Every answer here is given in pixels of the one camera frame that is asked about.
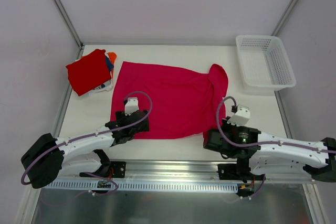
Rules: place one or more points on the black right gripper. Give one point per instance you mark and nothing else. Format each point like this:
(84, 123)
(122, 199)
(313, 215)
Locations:
(210, 140)

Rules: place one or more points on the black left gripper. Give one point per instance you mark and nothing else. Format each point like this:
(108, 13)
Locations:
(142, 121)

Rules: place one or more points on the crimson pink t-shirt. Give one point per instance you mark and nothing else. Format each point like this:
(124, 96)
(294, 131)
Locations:
(183, 102)

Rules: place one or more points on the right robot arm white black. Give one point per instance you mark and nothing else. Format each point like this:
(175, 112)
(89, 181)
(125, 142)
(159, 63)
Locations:
(261, 155)

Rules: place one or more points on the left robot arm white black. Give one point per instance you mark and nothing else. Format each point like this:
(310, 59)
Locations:
(51, 157)

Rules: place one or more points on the folded white t-shirt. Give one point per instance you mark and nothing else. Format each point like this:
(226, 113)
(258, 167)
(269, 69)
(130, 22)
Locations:
(106, 86)

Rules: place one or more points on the folded red t-shirt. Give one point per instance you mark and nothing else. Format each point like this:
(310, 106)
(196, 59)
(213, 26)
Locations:
(88, 72)

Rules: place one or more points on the folded orange t-shirt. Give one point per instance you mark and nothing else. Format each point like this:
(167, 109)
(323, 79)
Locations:
(111, 58)

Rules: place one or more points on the white perforated plastic basket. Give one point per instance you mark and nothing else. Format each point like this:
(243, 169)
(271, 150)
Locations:
(264, 64)

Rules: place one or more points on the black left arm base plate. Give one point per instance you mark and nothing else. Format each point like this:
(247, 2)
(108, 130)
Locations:
(116, 169)

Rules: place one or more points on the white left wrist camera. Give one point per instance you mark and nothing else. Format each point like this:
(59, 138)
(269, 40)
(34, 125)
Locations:
(131, 105)

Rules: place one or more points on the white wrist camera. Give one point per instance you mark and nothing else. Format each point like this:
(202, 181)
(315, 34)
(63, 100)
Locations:
(131, 105)
(241, 115)

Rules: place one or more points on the aluminium mounting rail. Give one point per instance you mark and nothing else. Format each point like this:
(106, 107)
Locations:
(170, 170)

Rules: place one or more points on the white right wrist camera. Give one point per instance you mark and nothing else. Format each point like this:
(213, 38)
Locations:
(241, 115)

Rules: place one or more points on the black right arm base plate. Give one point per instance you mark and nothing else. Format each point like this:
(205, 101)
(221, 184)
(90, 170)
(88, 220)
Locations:
(237, 172)

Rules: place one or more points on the white slotted cable duct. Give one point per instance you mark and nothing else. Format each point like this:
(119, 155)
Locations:
(127, 185)

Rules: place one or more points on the left aluminium frame post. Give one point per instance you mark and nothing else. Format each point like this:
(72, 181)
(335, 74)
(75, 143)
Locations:
(69, 24)

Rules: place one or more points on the aluminium frame post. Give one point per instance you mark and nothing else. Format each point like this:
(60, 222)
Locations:
(69, 24)
(284, 17)

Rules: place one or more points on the right aluminium frame post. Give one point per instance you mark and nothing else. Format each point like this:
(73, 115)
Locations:
(284, 17)

